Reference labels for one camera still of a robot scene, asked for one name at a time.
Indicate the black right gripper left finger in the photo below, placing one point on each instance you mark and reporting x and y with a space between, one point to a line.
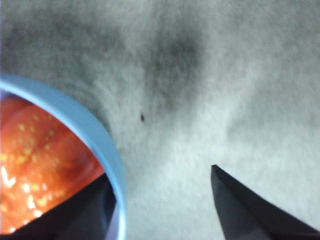
75 220

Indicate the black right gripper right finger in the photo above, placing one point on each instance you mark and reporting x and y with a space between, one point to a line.
240 215

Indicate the blue bowl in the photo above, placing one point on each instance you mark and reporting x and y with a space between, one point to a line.
75 117

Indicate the orange pumpkin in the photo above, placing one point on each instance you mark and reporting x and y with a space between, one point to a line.
37 160

